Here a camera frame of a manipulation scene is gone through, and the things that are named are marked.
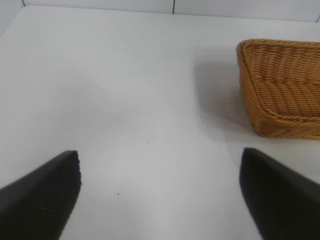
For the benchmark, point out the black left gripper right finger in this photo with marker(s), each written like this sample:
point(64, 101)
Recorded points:
point(282, 200)

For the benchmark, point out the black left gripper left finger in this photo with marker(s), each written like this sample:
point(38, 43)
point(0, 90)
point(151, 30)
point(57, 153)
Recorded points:
point(37, 205)

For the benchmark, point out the woven wicker basket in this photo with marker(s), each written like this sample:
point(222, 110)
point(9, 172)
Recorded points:
point(282, 82)

